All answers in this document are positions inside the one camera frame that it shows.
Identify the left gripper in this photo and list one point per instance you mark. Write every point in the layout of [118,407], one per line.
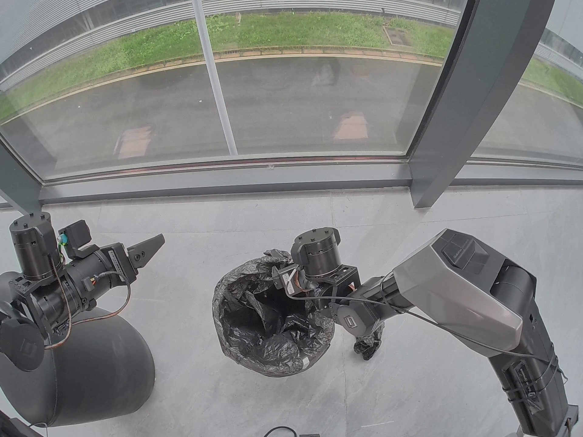
[100,276]

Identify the black plastic bag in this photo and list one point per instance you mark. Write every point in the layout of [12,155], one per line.
[255,335]

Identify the black plastic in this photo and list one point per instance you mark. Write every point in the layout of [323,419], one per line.
[368,346]

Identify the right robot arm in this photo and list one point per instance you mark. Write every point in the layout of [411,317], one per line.
[455,280]

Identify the grey trash bin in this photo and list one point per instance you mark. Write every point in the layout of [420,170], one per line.
[291,371]

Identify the window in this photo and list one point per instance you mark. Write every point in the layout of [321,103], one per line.
[227,185]

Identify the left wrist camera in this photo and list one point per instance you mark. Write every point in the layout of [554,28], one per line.
[77,239]

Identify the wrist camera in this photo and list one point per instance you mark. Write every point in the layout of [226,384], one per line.
[283,280]
[77,239]

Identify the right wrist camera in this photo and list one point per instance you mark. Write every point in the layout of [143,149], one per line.
[283,280]

